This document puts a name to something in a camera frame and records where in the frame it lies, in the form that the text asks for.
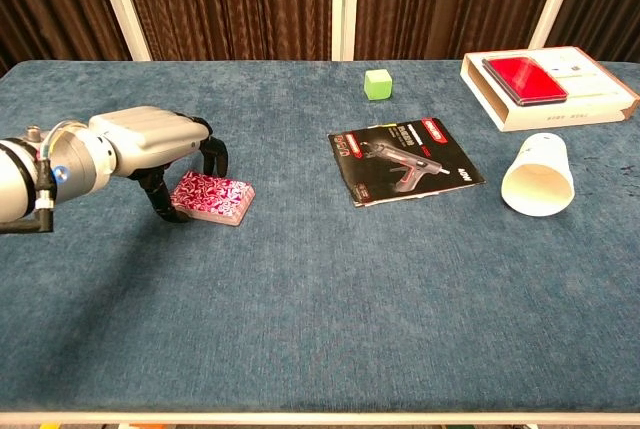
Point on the green cube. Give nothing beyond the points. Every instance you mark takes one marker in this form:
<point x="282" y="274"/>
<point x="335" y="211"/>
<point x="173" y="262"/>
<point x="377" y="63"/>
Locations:
<point x="377" y="85"/>

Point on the red patterned playing card pile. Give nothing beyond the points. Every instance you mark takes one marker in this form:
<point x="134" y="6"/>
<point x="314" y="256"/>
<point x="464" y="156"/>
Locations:
<point x="215" y="196"/>

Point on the blue table cloth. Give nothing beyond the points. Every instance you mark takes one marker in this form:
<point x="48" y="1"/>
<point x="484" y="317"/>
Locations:
<point x="320" y="274"/>

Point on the red phone case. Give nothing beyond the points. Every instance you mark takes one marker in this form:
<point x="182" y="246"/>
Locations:
<point x="525" y="80"/>

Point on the white cardboard box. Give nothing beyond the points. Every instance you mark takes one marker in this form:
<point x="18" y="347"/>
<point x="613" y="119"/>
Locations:
<point x="592" y="86"/>

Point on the black glue gun booklet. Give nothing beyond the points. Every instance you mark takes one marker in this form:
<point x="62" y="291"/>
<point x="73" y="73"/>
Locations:
<point x="400" y="164"/>

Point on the white paper cup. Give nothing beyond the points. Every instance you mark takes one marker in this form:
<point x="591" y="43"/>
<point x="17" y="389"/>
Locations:
<point x="537" y="189"/>

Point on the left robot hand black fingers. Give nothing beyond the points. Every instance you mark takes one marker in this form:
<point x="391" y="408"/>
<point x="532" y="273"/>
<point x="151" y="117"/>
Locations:
<point x="150" y="136"/>

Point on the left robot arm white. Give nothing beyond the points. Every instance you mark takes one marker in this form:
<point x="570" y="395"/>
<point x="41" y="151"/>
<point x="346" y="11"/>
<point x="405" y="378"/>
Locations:
<point x="75" y="164"/>

